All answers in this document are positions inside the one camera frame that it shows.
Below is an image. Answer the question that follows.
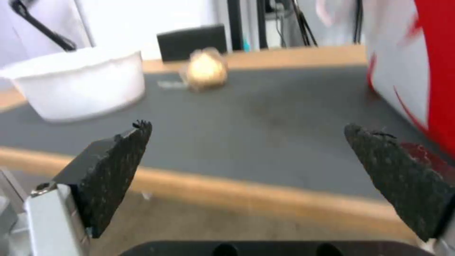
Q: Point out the white round plastic bowl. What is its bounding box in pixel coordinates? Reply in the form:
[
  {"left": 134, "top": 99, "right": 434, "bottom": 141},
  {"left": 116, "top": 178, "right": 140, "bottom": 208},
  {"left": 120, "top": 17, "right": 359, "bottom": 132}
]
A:
[{"left": 0, "top": 49, "right": 146, "bottom": 123}]

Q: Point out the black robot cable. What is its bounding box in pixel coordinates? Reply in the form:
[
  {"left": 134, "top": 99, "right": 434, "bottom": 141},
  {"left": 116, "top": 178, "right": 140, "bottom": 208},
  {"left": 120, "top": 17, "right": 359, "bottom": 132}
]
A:
[{"left": 7, "top": 0, "right": 77, "bottom": 51}]

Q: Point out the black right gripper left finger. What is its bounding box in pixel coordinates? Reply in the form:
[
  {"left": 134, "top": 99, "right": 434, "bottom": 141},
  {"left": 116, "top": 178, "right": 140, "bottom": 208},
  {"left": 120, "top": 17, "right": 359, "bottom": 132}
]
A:
[{"left": 22, "top": 119, "right": 153, "bottom": 256}]

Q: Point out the dark grey desk mat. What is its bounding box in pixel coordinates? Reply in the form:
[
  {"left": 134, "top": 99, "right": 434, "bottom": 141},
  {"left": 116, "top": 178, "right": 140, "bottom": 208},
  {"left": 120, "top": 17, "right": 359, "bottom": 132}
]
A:
[{"left": 0, "top": 66, "right": 433, "bottom": 199}]

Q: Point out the red and white takeout bag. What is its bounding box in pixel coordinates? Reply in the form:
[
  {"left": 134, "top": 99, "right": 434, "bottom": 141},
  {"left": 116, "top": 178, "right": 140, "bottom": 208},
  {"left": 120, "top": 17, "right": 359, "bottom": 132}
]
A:
[{"left": 365, "top": 0, "right": 455, "bottom": 160}]

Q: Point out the black tripod stand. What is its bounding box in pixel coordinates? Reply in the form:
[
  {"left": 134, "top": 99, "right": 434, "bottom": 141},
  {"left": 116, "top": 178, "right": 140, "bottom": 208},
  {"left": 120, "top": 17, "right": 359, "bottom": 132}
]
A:
[{"left": 230, "top": 0, "right": 319, "bottom": 53}]

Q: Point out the black box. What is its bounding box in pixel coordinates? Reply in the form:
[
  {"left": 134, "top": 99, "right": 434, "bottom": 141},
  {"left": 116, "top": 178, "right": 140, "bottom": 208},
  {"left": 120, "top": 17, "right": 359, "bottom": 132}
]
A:
[{"left": 156, "top": 23, "right": 228, "bottom": 63}]

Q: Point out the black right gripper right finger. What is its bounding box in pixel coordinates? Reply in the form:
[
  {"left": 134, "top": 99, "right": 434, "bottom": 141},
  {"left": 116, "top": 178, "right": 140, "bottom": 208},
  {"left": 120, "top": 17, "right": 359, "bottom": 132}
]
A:
[{"left": 343, "top": 122, "right": 455, "bottom": 256}]

